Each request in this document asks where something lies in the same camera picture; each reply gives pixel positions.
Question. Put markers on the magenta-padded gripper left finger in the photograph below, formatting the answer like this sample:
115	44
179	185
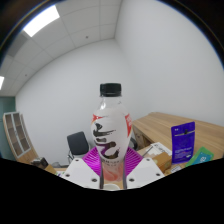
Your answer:
78	170

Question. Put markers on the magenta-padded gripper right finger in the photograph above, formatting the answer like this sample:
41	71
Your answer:
145	170

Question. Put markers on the clear black-capped drink bottle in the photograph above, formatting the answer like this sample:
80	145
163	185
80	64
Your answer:
110	133

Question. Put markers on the small orange cardboard box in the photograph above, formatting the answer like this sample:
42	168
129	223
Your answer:
163	161

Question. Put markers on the black office chair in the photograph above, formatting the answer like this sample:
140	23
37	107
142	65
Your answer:
78	143

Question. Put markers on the small white card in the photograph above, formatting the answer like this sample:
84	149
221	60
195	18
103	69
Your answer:
176	169

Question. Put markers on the small dark desk item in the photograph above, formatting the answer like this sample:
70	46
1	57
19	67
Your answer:
41	163

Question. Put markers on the purple foil pouch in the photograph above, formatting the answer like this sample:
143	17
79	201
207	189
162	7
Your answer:
182	141

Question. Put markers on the teal foil packet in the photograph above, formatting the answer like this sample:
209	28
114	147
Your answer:
201	159

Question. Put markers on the green foil packet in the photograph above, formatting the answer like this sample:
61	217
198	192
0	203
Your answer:
199	150

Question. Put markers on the white wooden shelf unit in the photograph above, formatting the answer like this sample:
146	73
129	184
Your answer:
16	135

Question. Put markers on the square ceiling light panel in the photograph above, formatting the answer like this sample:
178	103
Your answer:
1	82
41	20

